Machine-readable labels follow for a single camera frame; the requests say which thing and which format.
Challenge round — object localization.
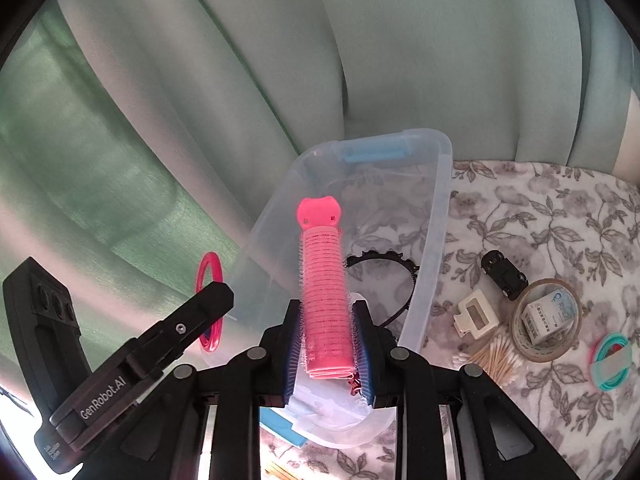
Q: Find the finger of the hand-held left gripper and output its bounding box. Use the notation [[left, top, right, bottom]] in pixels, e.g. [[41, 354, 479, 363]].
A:
[[125, 282, 235, 378]]

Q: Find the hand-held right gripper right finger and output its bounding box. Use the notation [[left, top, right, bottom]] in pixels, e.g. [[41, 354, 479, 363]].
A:
[[350, 299, 583, 480]]

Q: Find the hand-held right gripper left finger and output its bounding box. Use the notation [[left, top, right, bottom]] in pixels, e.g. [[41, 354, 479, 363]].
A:
[[107, 300, 306, 480]]

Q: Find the pink hair roller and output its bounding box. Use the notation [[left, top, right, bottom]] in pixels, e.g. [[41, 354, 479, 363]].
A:
[[296, 196, 353, 381]]

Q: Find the pink plastic ring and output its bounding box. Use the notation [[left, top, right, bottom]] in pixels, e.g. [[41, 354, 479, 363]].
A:
[[194, 251, 226, 353]]

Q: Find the bag of cotton swabs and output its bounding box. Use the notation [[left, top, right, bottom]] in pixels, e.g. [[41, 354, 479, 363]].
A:
[[452, 335, 528, 386]]

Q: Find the clear plastic storage box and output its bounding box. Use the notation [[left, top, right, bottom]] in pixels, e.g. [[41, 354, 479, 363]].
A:
[[227, 128, 453, 448]]

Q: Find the small white medicine box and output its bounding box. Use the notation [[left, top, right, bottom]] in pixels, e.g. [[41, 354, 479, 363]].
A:
[[520, 292, 576, 346]]

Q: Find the black toothed headband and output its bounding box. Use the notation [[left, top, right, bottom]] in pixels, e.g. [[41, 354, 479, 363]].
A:
[[345, 249, 418, 331]]

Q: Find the cream hair claw clip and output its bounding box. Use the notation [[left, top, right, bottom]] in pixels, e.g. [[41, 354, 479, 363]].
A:
[[454, 292, 501, 341]]

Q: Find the black toy car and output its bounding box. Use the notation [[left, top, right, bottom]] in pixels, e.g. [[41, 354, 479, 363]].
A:
[[481, 249, 530, 301]]

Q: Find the clear tape roll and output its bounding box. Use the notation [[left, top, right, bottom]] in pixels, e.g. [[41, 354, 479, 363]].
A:
[[512, 280, 583, 363]]

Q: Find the pale green curtain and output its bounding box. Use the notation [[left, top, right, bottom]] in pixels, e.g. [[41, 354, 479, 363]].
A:
[[0, 0, 640, 411]]

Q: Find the teal hair tie bundle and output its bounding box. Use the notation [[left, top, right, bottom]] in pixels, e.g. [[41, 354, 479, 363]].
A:
[[587, 332, 640, 391]]

